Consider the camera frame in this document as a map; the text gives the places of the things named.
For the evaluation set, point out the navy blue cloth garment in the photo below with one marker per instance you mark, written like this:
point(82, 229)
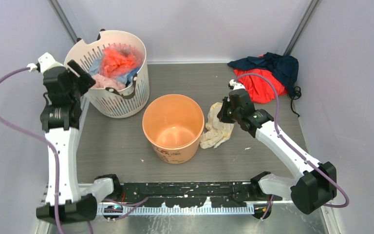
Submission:
point(284, 68)

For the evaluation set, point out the pale yellow trash bag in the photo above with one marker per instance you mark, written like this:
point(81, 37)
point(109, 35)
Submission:
point(216, 132)

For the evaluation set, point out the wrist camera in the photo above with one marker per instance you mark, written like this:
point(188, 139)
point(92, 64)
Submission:
point(46, 62)
point(235, 85)

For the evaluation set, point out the red plastic trash bag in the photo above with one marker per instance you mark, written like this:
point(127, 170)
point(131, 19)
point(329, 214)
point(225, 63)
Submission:
point(119, 59)

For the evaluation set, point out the pink plastic trash bag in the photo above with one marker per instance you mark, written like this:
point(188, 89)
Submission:
point(104, 82)

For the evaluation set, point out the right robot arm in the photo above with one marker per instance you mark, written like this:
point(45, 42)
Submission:
point(313, 184)

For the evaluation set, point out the aluminium rail frame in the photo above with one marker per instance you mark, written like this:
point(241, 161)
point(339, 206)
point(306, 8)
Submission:
point(116, 210)

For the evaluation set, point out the white slotted laundry basket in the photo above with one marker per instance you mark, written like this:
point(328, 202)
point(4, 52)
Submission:
point(109, 101)

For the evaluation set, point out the red cloth garment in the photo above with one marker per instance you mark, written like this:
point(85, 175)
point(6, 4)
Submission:
point(249, 76)

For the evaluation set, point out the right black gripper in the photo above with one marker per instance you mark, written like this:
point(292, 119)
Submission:
point(222, 115)

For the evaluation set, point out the blue plastic trash bag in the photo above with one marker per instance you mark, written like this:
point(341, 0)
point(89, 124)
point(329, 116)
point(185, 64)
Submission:
point(129, 76)

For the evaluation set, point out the orange plastic trash bin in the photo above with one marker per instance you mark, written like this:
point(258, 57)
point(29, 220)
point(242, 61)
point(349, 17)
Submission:
point(173, 124)

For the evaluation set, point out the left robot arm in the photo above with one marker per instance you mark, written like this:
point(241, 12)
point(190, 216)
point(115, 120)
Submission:
point(60, 120)

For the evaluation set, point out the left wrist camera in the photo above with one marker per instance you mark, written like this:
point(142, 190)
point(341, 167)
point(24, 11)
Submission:
point(46, 62)

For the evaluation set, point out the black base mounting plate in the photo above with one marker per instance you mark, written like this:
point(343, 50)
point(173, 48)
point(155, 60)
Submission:
point(188, 194)

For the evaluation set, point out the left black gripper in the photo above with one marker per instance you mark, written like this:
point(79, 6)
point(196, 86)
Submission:
point(84, 77)

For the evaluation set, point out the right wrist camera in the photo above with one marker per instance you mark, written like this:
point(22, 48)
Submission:
point(235, 85)

